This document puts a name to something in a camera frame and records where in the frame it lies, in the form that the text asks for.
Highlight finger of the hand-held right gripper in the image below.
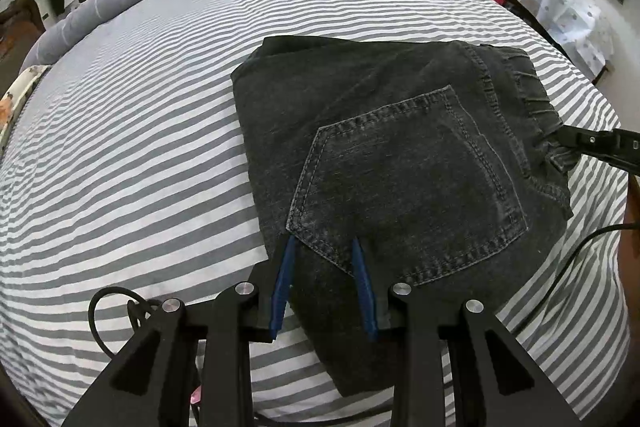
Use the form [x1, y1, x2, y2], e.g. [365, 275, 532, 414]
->
[554, 127, 640, 174]

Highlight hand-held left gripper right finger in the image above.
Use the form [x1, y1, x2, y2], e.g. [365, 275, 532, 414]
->
[351, 237, 582, 427]

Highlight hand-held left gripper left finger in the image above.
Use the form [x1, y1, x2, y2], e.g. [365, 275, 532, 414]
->
[62, 234, 298, 427]

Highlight dark grey denim pants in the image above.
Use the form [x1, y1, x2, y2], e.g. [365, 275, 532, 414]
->
[231, 36, 575, 399]

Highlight grey white striped bed sheet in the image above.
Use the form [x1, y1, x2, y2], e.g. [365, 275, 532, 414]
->
[0, 0, 632, 427]

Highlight floral pillow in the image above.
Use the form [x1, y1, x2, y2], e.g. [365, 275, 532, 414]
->
[0, 64, 51, 152]

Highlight carved dark wooden headboard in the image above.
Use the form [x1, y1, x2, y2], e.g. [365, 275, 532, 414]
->
[0, 0, 47, 98]

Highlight black cable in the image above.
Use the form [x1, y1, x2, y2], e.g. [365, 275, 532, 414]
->
[512, 222, 640, 335]
[88, 287, 211, 360]

